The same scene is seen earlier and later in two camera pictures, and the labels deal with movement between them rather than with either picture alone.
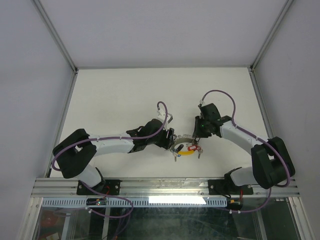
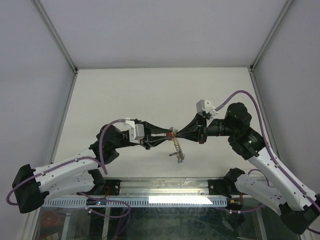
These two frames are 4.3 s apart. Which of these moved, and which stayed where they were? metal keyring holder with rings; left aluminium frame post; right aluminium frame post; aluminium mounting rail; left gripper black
Moved: metal keyring holder with rings; left gripper black
Stayed: left aluminium frame post; aluminium mounting rail; right aluminium frame post
